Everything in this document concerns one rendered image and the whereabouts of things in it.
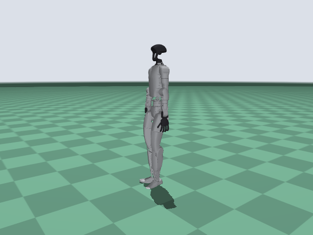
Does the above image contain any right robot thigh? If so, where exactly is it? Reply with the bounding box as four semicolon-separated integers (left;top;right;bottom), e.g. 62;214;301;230
143;111;154;152

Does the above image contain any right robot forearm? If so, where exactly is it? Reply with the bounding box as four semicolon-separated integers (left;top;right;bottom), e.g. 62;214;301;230
145;93;153;111

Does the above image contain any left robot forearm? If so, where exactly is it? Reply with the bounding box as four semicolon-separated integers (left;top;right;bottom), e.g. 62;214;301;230
161;88;169;117

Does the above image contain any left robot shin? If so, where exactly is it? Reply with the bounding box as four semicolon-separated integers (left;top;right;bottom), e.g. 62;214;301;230
152;147;163;182

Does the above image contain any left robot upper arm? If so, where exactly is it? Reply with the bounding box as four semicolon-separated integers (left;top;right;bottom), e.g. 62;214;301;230
158;66;170;96

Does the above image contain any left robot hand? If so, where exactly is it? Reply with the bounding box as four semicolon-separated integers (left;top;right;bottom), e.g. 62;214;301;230
157;111;169;132

